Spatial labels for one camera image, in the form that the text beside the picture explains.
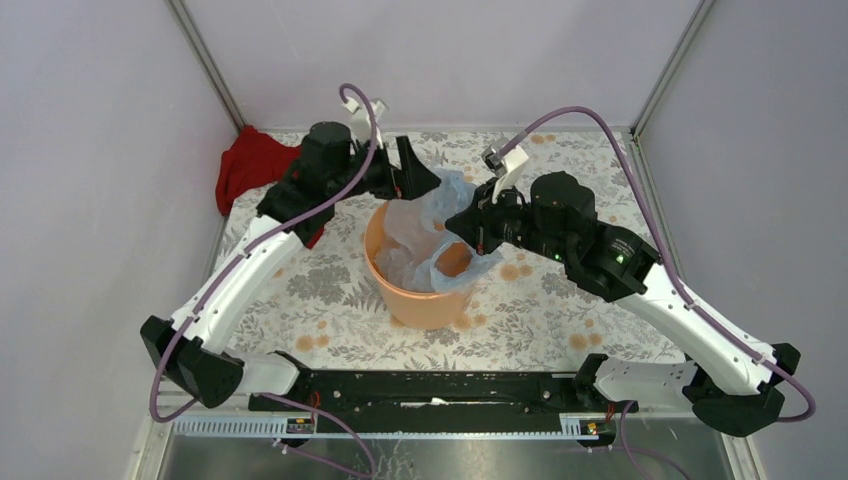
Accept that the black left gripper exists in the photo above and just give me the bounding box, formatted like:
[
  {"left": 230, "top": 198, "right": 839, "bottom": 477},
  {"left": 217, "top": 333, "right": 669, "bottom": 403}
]
[{"left": 329, "top": 135, "right": 442, "bottom": 203}]

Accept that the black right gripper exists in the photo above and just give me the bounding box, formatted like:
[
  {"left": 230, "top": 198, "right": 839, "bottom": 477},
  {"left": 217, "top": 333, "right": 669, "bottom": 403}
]
[{"left": 444, "top": 176, "right": 572, "bottom": 264}]

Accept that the light blue trash bag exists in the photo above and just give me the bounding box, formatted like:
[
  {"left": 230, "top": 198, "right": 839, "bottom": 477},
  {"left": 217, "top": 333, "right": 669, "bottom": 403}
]
[{"left": 375, "top": 169, "right": 503, "bottom": 293}]

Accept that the orange plastic trash bin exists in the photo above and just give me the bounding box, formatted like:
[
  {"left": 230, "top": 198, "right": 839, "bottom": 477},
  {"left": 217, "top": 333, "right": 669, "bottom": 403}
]
[{"left": 363, "top": 202, "right": 473, "bottom": 330}]

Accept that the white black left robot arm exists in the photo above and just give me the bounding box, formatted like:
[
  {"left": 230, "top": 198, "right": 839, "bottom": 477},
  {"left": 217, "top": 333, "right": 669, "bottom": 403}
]
[{"left": 140, "top": 122, "right": 441, "bottom": 411}]

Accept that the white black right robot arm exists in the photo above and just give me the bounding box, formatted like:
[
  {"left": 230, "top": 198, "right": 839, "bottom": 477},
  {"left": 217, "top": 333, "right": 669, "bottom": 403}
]
[{"left": 445, "top": 172, "right": 800, "bottom": 437}]

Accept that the red cloth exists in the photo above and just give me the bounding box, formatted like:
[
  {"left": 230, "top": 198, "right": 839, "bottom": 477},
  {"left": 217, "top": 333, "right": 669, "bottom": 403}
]
[{"left": 215, "top": 126, "right": 301, "bottom": 216}]

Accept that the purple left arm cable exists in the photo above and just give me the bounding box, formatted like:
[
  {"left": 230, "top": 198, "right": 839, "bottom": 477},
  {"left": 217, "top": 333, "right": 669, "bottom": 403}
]
[{"left": 148, "top": 83, "right": 379, "bottom": 480}]

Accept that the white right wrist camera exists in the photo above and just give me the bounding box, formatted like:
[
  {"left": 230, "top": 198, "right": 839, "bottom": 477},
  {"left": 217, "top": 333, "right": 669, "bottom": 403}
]
[{"left": 481, "top": 138, "right": 529, "bottom": 204}]

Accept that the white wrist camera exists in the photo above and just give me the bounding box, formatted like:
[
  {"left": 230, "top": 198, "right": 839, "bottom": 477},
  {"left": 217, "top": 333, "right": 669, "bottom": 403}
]
[
  {"left": 481, "top": 138, "right": 529, "bottom": 204},
  {"left": 344, "top": 98, "right": 388, "bottom": 146}
]

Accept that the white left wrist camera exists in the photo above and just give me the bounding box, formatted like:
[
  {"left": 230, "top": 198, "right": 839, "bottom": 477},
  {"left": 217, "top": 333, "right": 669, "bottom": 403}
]
[{"left": 344, "top": 98, "right": 388, "bottom": 146}]

